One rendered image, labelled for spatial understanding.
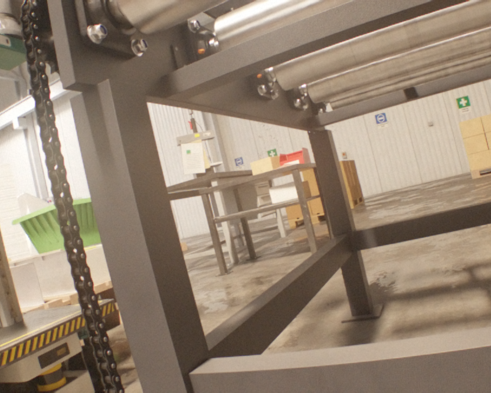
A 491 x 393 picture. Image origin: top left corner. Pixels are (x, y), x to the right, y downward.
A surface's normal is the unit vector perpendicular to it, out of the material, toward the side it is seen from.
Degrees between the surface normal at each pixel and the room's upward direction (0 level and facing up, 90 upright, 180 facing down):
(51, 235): 106
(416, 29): 115
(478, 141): 90
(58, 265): 90
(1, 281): 90
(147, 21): 160
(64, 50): 90
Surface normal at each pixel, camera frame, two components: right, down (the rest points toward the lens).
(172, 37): 0.88, -0.22
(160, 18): 0.09, 0.95
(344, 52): -0.22, 0.58
